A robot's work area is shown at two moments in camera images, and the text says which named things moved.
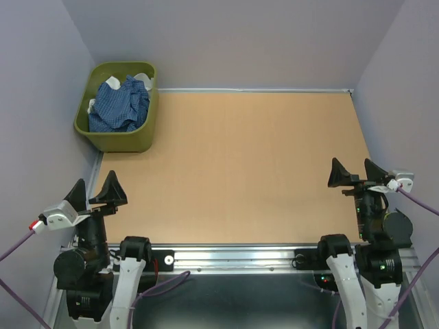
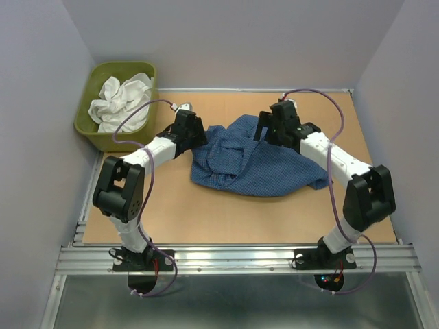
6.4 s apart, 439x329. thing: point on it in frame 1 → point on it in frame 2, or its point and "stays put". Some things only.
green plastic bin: (140, 140) stays put
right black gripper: (340, 175) → (267, 118)
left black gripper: (112, 190) → (200, 140)
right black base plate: (309, 259) stays put
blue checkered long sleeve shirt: (119, 110) → (230, 161)
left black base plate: (161, 260) stays put
